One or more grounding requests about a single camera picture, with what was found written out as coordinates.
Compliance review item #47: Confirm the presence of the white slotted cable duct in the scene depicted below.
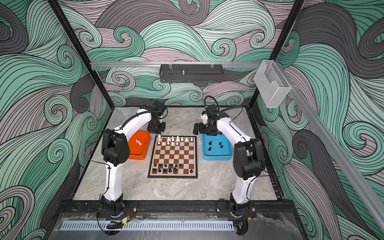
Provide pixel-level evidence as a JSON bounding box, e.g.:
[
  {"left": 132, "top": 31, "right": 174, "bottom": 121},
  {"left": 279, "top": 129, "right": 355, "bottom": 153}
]
[{"left": 60, "top": 221, "right": 234, "bottom": 232}]

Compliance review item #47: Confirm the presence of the aluminium rail wall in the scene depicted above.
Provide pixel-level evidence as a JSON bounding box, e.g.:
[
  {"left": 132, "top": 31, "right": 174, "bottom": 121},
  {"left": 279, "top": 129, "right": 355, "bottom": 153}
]
[
  {"left": 90, "top": 61, "right": 261, "bottom": 69},
  {"left": 275, "top": 62, "right": 384, "bottom": 230}
]

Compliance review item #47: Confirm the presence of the aluminium rail right wall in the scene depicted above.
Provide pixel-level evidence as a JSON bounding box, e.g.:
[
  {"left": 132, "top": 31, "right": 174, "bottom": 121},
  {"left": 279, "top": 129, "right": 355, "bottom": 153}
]
[{"left": 275, "top": 62, "right": 384, "bottom": 230}]

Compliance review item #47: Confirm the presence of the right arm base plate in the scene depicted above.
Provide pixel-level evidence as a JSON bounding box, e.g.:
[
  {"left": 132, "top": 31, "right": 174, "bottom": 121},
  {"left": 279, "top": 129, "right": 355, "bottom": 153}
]
[{"left": 216, "top": 199, "right": 256, "bottom": 219}]

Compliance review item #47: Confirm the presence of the aluminium rail back wall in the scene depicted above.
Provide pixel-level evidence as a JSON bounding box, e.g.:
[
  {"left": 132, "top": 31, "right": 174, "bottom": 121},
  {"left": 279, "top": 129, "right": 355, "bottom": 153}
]
[{"left": 90, "top": 61, "right": 261, "bottom": 69}]

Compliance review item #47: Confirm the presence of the clear plastic wall holder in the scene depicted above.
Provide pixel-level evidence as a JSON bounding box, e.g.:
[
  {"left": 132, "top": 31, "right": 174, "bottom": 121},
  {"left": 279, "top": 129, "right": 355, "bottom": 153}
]
[{"left": 254, "top": 60, "right": 292, "bottom": 109}]

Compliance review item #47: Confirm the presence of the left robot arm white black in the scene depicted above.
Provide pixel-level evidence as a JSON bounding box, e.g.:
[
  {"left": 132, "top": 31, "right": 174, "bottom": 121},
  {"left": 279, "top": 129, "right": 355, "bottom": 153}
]
[{"left": 101, "top": 101, "right": 167, "bottom": 216}]

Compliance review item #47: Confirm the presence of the black perforated wall tray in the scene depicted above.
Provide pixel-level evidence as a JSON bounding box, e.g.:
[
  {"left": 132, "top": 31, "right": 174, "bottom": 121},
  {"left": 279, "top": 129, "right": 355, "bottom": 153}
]
[{"left": 159, "top": 64, "right": 224, "bottom": 86}]

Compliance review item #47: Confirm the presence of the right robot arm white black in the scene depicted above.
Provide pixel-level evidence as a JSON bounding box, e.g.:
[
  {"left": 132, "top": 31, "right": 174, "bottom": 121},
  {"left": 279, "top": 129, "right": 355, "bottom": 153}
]
[{"left": 193, "top": 95, "right": 265, "bottom": 216}]

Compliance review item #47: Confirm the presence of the folding chess board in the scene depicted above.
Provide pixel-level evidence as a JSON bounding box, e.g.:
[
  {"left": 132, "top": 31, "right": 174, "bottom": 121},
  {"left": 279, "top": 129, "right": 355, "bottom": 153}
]
[{"left": 148, "top": 135, "right": 198, "bottom": 179}]

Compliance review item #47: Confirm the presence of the blue plastic tray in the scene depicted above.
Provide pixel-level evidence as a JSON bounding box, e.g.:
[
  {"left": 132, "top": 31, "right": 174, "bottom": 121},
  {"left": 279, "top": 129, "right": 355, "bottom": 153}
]
[{"left": 202, "top": 135, "right": 233, "bottom": 161}]

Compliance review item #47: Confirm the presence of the orange plastic tray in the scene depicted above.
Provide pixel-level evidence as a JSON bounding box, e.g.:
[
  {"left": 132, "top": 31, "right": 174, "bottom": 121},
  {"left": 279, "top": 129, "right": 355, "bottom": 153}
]
[{"left": 129, "top": 131, "right": 151, "bottom": 161}]

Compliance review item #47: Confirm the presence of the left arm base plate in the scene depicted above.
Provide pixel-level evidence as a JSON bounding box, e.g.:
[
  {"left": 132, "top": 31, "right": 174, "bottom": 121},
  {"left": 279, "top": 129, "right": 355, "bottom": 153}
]
[{"left": 98, "top": 201, "right": 138, "bottom": 219}]

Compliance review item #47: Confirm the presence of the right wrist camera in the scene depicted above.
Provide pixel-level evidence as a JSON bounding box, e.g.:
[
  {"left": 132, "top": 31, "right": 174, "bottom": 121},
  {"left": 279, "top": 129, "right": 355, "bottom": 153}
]
[{"left": 201, "top": 111, "right": 209, "bottom": 125}]

